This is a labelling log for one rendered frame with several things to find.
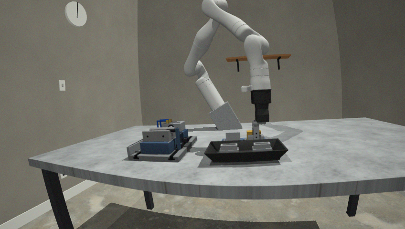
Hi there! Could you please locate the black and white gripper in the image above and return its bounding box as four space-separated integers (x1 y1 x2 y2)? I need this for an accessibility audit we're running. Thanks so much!
241 75 271 140

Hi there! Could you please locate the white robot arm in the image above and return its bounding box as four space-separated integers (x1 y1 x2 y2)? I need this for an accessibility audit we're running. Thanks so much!
184 0 269 111

